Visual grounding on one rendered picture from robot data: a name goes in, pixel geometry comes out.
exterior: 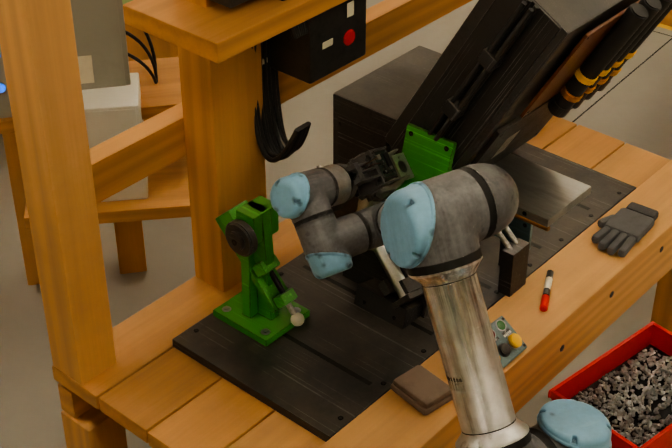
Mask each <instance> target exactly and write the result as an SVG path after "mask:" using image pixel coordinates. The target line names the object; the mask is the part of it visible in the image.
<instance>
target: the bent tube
mask: <svg viewBox="0 0 672 448"><path fill-rule="evenodd" d="M390 158H391V161H392V163H393V165H394V167H395V169H396V171H397V173H398V178H400V177H403V176H406V175H410V177H409V178H408V179H406V180H409V179H412V178H414V174H413V172H412V170H411V168H410V166H409V164H408V162H407V159H406V157H405V155H404V153H403V152H402V153H399V154H395V155H392V156H391V157H390ZM370 206H373V201H370V202H368V200H367V198H366V199H364V200H360V199H359V201H358V211H359V210H362V209H364V208H367V207H370ZM373 251H374V252H375V254H376V256H377V258H378V260H379V262H380V263H381V265H382V267H383V269H384V271H385V273H386V274H387V276H388V278H389V280H390V282H391V284H392V286H393V287H394V289H395V291H396V293H397V295H398V297H399V298H402V297H403V296H405V295H406V294H405V293H404V291H403V289H402V287H401V285H400V283H399V281H400V280H402V279H405V277H404V275H403V273H402V271H401V269H400V267H399V266H397V265H396V264H395V263H394V262H393V261H392V260H391V259H390V254H388V253H387V252H386V249H385V247H384V245H383V246H380V247H377V248H374V249H373Z"/></svg>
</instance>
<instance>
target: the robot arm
mask: <svg viewBox="0 0 672 448"><path fill-rule="evenodd" d="M385 148H386V146H384V147H380V148H376V149H372V150H369V151H367V152H365V153H361V154H359V155H358V156H356V157H355V158H352V159H350V160H349V161H350V162H349V163H347V164H332V165H328V166H324V167H322V166H321V164H319V165H317V166H316V168H315V169H311V170H307V171H303V172H295V173H292V174H290V175H288V176H285V177H282V178H279V179H278V180H277V181H276V182H275V183H274V184H273V186H272V188H271V192H270V200H271V204H272V207H273V209H274V210H275V211H276V212H277V213H278V215H279V216H281V217H283V218H287V219H291V221H292V223H293V224H294V226H295V229H296V232H297V235H298V237H299V240H300V243H301V245H302V248H303V251H304V254H305V259H306V260H307V261H308V263H309V266H310V268H311V270H312V273H313V275H314V276H315V277H316V278H317V279H324V278H327V277H330V276H332V275H335V274H338V273H340V272H343V271H345V270H348V269H350V268H352V266H353V262H352V257H354V256H356V255H359V254H362V253H364V252H366V251H369V250H372V249H374V248H377V247H380V246H383V245H384V247H385V249H386V252H387V253H388V254H390V259H391V260H392V261H393V262H394V263H395V264H396V265H397V266H399V267H401V268H405V269H407V272H408V275H409V277H410V278H412V279H413V280H415V281H417V282H419V283H420V284H421V285H422V289H423V293H424V296H425V300H426V304H427V307H428V311H429V314H430V318H431V322H432V325H433V329H434V333H435V336H436V340H437V344H438V347H439V351H440V354H441V358H442V362H443V365H444V369H445V373H446V376H447V380H448V384H449V387H450V391H451V394H452V398H453V402H454V405H455V409H456V413H457V416H458V420H459V423H460V427H461V431H462V432H461V434H460V436H459V438H458V439H457V441H456V443H455V446H456V448H612V441H611V436H612V429H611V425H610V423H609V421H608V419H607V418H606V417H605V415H604V414H603V413H601V412H600V411H599V410H598V409H596V408H595V407H593V406H591V405H589V404H587V403H584V402H581V401H576V400H572V399H557V400H553V401H550V402H548V403H546V404H544V405H543V406H542V407H541V409H540V411H539V413H538V414H537V423H536V424H535V425H534V426H532V427H530V428H529V426H528V425H527V424H526V423H524V422H523V421H521V420H519V419H517V418H516V416H515V412H514V408H513V405H512V401H511V397H510V393H509V390H508V386H507V382H506V379H505V375H504V371H503V368H502V364H501V360H500V357H499V353H498V349H497V345H496V342H495V338H494V334H493V331H492V327H491V323H490V320H489V316H488V312H487V308H486V305H485V301H484V297H483V294H482V290H481V286H480V283H479V279H478V275H477V272H476V270H477V267H478V265H479V263H480V262H481V260H482V258H483V255H482V251H481V248H480V244H479V241H482V240H484V239H487V238H489V237H491V236H494V235H496V234H497V233H499V232H501V231H502V230H503V229H505V228H506V227H507V226H508V225H509V224H510V223H511V221H512V220H513V218H514V216H515V215H516V213H517V210H518V206H519V192H518V188H517V185H516V183H515V181H514V180H513V178H512V177H511V176H510V175H509V174H508V173H507V172H506V171H505V170H504V169H502V168H500V167H498V166H496V165H493V164H487V163H477V164H470V165H467V166H463V167H460V168H458V169H455V170H452V171H449V172H446V173H444V174H441V175H438V176H435V177H432V178H429V179H426V180H423V181H420V182H419V181H417V182H413V183H410V184H409V185H407V186H406V187H404V188H401V189H399V190H396V189H397V188H398V187H400V186H401V185H402V184H403V183H404V181H405V180H406V179H408V178H409V177H410V175H406V176H403V177H400V178H398V173H397V171H396V169H395V167H394V165H393V163H392V161H391V158H390V157H391V156H392V155H393V154H394V153H395V152H397V151H398V149H394V150H392V151H390V152H389V153H388V152H387V150H386V149H385ZM373 151H374V152H373ZM396 176H397V177H396ZM395 190H396V191H395ZM393 191H394V192H393ZM391 192H393V193H392V194H391V195H389V194H390V193H391ZM354 195H355V197H356V198H357V197H358V198H359V199H360V200H364V199H366V198H367V200H368V202H370V201H375V202H377V201H381V200H383V199H385V198H386V197H387V196H388V195H389V197H388V198H387V199H386V200H385V201H383V202H381V203H379V204H376V205H373V206H370V207H367V208H364V209H362V210H359V211H356V212H353V213H350V214H347V215H344V216H341V217H339V218H336V217H335V214H334V212H336V211H339V210H341V209H342V208H343V207H344V205H345V204H346V203H347V202H348V201H349V200H350V199H352V198H353V197H354Z"/></svg>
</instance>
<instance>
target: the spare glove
mask: <svg viewBox="0 0 672 448"><path fill-rule="evenodd" d="M658 215H659V213H658V211H657V210H654V209H651V208H649V207H646V206H643V205H641V204H638V203H635V202H631V203H630V204H629V205H628V206H627V207H626V208H621V209H620V210H619V211H618V212H617V213H616V214H612V215H609V216H607V217H604V218H601V219H599V220H598V223H597V224H598V226H599V227H600V228H601V229H600V230H599V231H597V232H596V233H595V234H593V236H592V239H591V240H592V242H593V243H596V244H597V243H598V248H599V249H600V250H605V249H606V248H607V253H608V254H609V255H614V254H615V253H616V252H617V250H618V249H619V248H620V249H619V250H618V256H619V257H625V256H626V255H627V254H628V252H629V251H630V250H631V248H632V247H633V246H634V245H635V243H637V242H639V241H640V240H641V239H642V238H643V237H644V236H645V235H646V234H647V232H648V231H649V230H650V229H651V228H652V227H653V226H654V222H655V220H656V219H657V218H658Z"/></svg>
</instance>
